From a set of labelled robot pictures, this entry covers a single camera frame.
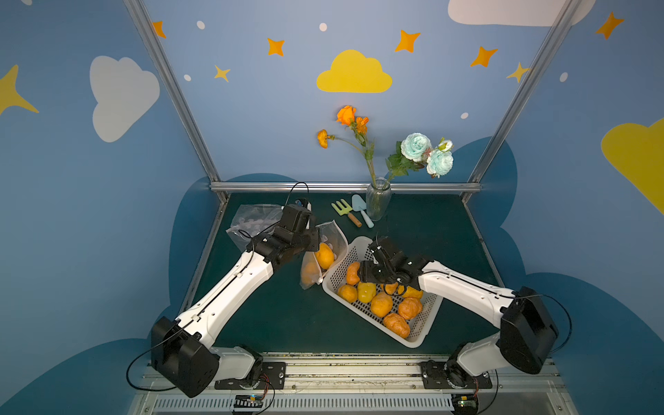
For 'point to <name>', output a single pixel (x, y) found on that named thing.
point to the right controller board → (465, 404)
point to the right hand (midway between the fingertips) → (367, 270)
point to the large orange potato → (325, 256)
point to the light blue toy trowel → (360, 205)
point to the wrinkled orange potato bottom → (397, 324)
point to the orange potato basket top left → (353, 277)
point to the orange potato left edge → (348, 293)
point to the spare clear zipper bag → (247, 220)
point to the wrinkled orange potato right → (410, 308)
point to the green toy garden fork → (342, 208)
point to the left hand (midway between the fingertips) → (314, 230)
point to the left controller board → (247, 403)
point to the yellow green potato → (366, 291)
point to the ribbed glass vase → (379, 198)
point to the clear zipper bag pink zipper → (331, 233)
